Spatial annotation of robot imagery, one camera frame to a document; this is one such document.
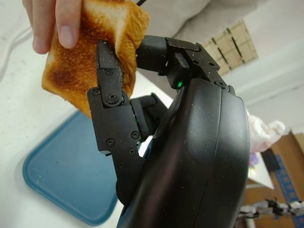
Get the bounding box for stacked wooden crates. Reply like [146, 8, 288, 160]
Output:
[201, 20, 259, 76]

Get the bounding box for person in black clothes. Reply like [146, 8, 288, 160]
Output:
[135, 0, 262, 43]

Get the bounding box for brown cardboard box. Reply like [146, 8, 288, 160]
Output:
[244, 129, 304, 207]

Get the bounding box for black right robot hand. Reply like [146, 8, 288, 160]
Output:
[86, 35, 252, 228]

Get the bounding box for person's left hand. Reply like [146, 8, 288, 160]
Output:
[22, 0, 82, 55]

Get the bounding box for blue plastic tray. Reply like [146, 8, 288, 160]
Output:
[22, 110, 119, 227]

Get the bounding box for white plastic bag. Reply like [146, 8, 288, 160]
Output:
[247, 113, 286, 152]

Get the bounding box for toast slice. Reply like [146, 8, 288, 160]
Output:
[41, 0, 151, 119]

